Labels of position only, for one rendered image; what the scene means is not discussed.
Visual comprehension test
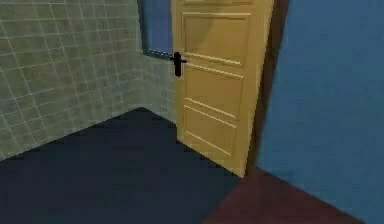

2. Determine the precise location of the yellow panelled room door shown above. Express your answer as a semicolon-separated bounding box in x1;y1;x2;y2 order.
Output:
170;0;276;178

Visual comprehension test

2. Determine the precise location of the blue window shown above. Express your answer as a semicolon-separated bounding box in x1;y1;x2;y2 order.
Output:
136;0;175;61

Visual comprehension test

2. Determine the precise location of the black door handle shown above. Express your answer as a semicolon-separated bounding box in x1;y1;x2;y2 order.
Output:
169;51;188;78

